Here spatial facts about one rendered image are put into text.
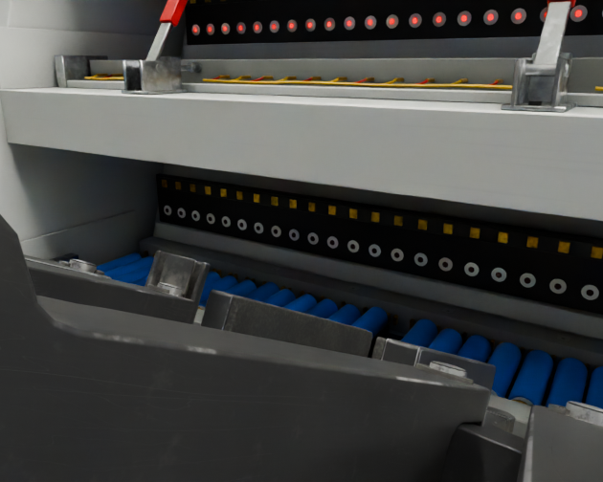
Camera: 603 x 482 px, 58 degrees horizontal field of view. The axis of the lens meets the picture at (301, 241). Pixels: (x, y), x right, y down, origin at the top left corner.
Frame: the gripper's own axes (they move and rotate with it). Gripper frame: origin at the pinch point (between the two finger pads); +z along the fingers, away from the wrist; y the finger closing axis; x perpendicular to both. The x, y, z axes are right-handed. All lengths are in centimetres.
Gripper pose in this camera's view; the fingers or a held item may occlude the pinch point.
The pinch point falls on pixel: (360, 398)
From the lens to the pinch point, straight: 12.7
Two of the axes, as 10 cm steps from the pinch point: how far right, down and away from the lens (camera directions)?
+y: 8.4, 1.7, -5.1
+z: 4.7, 2.4, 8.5
